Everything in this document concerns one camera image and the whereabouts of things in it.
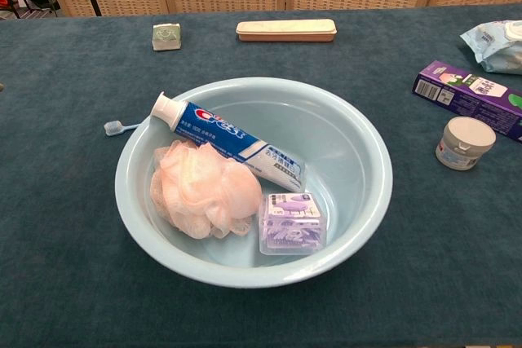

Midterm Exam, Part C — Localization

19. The light blue toothbrush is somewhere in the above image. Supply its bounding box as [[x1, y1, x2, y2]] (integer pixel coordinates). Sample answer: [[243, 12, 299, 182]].
[[104, 119, 142, 137]]

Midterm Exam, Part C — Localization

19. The light blue plastic basin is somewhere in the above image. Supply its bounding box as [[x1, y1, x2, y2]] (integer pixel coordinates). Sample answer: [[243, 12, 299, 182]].
[[114, 77, 395, 289]]

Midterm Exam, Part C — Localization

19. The blue white toothpaste tube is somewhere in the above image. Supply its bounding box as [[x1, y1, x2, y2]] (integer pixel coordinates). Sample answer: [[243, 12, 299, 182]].
[[149, 91, 307, 192]]

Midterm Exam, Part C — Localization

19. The purple toothpaste carton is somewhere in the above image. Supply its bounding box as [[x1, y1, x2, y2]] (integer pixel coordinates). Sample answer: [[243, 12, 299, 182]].
[[412, 60, 522, 140]]

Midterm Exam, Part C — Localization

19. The pink bath sponge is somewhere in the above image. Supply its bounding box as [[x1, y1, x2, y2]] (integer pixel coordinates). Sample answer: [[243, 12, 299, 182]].
[[149, 139, 264, 240]]

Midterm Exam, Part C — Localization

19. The small green floss box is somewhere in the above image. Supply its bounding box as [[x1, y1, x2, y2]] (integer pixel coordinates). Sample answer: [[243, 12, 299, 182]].
[[152, 22, 183, 52]]

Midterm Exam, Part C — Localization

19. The light blue wet wipes pack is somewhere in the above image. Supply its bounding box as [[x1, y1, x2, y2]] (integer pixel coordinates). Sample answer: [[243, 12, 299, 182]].
[[459, 20, 522, 76]]

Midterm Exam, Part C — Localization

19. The dark blue table cloth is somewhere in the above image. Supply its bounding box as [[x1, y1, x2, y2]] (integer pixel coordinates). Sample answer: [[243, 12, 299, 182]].
[[0, 2, 522, 348]]

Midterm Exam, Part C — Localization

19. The beige toothbrush travel case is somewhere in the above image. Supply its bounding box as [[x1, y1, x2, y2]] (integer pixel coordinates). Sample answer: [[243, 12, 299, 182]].
[[235, 18, 338, 43]]

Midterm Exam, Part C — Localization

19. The small white round jar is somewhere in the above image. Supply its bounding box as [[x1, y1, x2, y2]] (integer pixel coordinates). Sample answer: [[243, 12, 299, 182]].
[[435, 116, 498, 172]]

